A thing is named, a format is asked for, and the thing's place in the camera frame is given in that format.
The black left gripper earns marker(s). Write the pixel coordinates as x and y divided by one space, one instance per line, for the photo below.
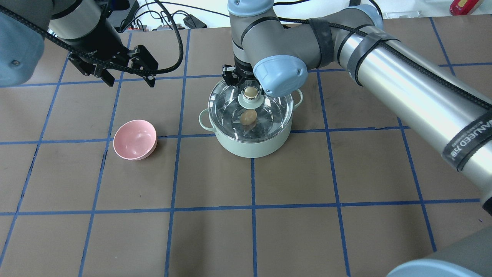
100 41

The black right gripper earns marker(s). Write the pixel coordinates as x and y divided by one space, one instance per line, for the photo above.
243 72

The glass pot lid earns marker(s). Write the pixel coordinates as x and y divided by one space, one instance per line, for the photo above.
227 104

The brown egg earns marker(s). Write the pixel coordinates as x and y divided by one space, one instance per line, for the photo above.
248 117

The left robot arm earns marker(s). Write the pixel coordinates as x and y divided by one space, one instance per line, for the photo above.
79 26

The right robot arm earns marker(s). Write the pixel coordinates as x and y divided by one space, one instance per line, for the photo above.
448 114

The pink bowl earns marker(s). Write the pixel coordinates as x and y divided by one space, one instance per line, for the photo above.
135 140

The black power brick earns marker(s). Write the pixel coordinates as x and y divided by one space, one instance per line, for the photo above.
193 23

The brown paper table cover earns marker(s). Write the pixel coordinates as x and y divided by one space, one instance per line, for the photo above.
354 192

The red bottle yellow cap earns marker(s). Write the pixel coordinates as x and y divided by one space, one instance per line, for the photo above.
464 7

